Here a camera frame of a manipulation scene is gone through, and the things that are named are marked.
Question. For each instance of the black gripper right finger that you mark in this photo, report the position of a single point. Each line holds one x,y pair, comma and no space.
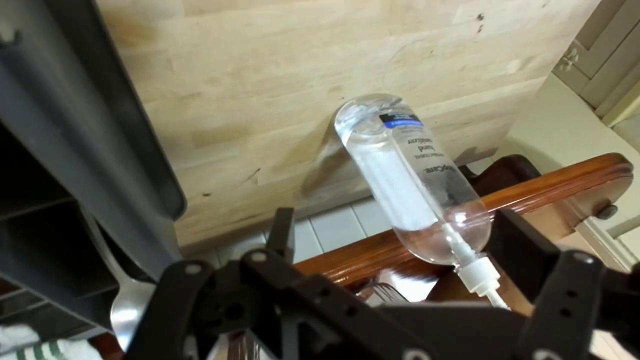
567,300

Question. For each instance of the clear hand sanitizer pump bottle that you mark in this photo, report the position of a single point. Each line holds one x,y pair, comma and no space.
401,172

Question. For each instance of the white counter cabinet with drawers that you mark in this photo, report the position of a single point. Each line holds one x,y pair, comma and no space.
613,52

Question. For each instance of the aluminium foil baking pan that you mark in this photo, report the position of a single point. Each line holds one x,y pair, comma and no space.
401,287

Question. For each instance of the green striped white towel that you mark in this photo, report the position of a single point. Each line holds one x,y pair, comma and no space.
41,346

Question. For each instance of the brown wooden side table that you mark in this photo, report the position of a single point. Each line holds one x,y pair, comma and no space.
552,182

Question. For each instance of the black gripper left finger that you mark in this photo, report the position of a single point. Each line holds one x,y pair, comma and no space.
201,300

